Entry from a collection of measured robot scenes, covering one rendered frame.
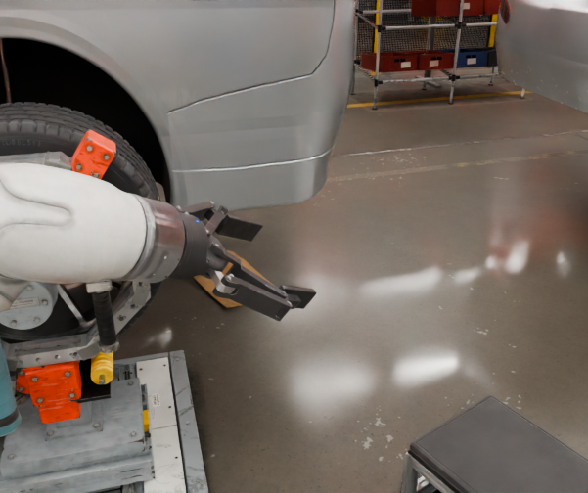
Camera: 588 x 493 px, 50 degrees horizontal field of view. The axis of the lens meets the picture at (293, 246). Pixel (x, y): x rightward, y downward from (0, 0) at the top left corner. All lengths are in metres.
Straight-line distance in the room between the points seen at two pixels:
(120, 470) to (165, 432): 0.26
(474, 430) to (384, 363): 0.82
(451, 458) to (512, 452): 0.17
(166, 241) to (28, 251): 0.14
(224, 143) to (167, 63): 0.29
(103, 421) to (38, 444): 0.19
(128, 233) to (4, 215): 0.12
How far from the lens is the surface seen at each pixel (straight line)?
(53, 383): 1.76
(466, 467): 1.76
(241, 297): 0.72
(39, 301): 1.47
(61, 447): 2.03
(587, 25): 3.24
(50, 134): 1.55
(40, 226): 0.57
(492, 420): 1.91
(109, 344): 1.43
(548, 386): 2.65
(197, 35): 1.88
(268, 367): 2.55
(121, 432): 2.02
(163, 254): 0.65
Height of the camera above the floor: 1.58
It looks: 27 degrees down
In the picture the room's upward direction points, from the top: straight up
